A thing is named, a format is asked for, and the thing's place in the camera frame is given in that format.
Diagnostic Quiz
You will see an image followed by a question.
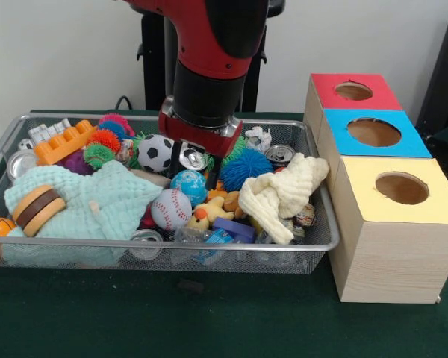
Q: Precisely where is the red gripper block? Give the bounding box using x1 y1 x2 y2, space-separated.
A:
158 95 245 191

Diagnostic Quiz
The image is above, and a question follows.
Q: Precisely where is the white baseball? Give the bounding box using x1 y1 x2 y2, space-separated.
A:
150 189 193 231

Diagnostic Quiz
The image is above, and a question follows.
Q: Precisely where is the cream yellow cloth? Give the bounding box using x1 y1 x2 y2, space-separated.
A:
237 151 330 245

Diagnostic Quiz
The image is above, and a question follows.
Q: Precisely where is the shallow mesh bin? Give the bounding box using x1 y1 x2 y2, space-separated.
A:
0 113 341 276

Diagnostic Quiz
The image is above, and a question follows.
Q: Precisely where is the wooden box with three holes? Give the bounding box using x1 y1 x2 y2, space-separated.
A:
303 73 448 305

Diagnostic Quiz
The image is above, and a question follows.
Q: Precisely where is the silver drink can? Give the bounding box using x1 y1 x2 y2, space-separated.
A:
171 143 212 173

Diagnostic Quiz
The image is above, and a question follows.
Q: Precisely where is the blue globe ball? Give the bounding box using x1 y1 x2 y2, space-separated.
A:
169 169 209 207

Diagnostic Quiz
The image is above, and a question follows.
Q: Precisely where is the small soccer ball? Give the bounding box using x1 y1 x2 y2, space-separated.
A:
137 134 175 173

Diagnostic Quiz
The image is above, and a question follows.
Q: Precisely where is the blue spiky ball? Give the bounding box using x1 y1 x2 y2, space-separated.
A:
219 148 276 193

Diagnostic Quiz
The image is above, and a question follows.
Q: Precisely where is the mint green cloth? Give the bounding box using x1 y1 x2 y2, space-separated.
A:
3 160 164 268

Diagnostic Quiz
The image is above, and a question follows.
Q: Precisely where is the orange toy brick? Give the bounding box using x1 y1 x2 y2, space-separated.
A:
33 119 99 167

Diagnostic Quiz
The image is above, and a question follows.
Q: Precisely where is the dark green table cloth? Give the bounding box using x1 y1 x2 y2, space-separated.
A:
0 108 448 358

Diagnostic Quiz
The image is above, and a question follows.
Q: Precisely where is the toy hamburger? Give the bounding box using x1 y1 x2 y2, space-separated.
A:
11 185 67 239

